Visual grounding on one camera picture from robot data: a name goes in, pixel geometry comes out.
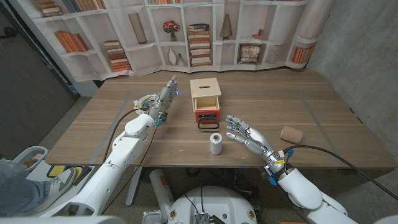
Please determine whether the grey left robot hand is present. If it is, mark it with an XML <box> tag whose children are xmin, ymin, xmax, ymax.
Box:
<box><xmin>148</xmin><ymin>75</ymin><xmax>180</xmax><ymax>124</ymax></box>

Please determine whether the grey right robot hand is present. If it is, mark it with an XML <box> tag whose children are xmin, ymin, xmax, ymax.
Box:
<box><xmin>225</xmin><ymin>114</ymin><xmax>281</xmax><ymax>166</ymax></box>

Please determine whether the white string spool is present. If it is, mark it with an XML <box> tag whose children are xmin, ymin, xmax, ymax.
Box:
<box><xmin>209</xmin><ymin>133</ymin><xmax>223</xmax><ymax>156</ymax></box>

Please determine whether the brown bandage roll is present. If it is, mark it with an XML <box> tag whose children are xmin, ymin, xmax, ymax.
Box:
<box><xmin>279</xmin><ymin>126</ymin><xmax>303</xmax><ymax>145</ymax></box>

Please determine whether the light wooden drawer box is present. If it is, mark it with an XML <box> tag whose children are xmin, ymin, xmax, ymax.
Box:
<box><xmin>189</xmin><ymin>77</ymin><xmax>222</xmax><ymax>113</ymax></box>

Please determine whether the printed bookshelf backdrop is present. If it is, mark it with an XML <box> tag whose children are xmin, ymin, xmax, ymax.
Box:
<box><xmin>9</xmin><ymin>0</ymin><xmax>335</xmax><ymax>83</ymax></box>

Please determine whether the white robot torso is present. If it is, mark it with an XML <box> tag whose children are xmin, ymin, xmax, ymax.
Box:
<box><xmin>167</xmin><ymin>185</ymin><xmax>258</xmax><ymax>224</ymax></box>

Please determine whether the white cylinder with orange label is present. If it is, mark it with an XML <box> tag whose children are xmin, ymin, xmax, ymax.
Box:
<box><xmin>149</xmin><ymin>169</ymin><xmax>175</xmax><ymax>215</ymax></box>

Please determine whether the crumpled foil tray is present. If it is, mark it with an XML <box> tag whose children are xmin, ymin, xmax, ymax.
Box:
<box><xmin>142</xmin><ymin>210</ymin><xmax>170</xmax><ymax>224</ymax></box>

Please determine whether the yellow and black floor pad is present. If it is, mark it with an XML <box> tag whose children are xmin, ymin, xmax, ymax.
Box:
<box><xmin>46</xmin><ymin>164</ymin><xmax>84</xmax><ymax>179</ymax></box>

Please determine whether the grey and white sneaker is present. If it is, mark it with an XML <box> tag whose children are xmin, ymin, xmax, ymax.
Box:
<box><xmin>34</xmin><ymin>167</ymin><xmax>78</xmax><ymax>212</ymax></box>

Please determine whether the white plastic bin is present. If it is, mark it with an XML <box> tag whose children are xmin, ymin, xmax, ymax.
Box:
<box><xmin>12</xmin><ymin>146</ymin><xmax>49</xmax><ymax>172</ymax></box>

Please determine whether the person's leg in jeans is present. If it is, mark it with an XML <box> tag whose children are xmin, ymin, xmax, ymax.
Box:
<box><xmin>0</xmin><ymin>161</ymin><xmax>52</xmax><ymax>215</ymax></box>

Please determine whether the coiled white ethernet cable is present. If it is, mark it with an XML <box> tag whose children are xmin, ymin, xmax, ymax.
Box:
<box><xmin>133</xmin><ymin>93</ymin><xmax>159</xmax><ymax>115</ymax></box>

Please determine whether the red-fronted drawer with black handle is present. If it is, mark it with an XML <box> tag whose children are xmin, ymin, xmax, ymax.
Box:
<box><xmin>194</xmin><ymin>96</ymin><xmax>221</xmax><ymax>130</ymax></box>

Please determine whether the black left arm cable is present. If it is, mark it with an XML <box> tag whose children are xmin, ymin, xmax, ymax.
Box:
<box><xmin>101</xmin><ymin>107</ymin><xmax>147</xmax><ymax>165</ymax></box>

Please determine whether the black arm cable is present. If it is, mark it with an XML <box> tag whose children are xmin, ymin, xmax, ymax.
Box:
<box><xmin>101</xmin><ymin>107</ymin><xmax>147</xmax><ymax>165</ymax></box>
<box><xmin>284</xmin><ymin>144</ymin><xmax>398</xmax><ymax>202</ymax></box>

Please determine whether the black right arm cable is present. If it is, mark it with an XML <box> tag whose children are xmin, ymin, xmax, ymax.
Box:
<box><xmin>284</xmin><ymin>144</ymin><xmax>398</xmax><ymax>202</ymax></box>

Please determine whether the black door handle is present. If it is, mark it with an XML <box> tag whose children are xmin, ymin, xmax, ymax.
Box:
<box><xmin>0</xmin><ymin>26</ymin><xmax>19</xmax><ymax>40</ymax></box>

